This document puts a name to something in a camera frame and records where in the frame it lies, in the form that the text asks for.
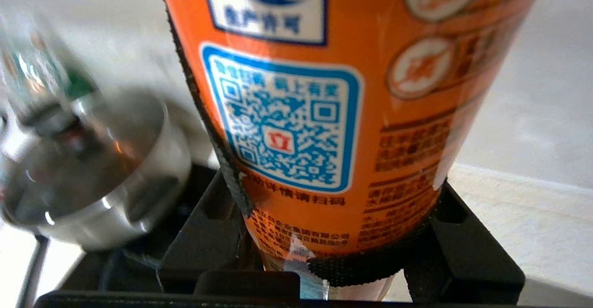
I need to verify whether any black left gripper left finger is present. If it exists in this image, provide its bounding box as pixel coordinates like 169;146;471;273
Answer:
158;169;261;295

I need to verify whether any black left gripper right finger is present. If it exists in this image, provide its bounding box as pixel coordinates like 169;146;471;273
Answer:
402;182;526;305

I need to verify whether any orange label detergent bottle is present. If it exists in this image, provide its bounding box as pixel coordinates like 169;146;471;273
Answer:
155;0;549;302

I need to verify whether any chrome faucet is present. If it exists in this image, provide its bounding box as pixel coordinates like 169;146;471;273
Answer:
0;14;193;253

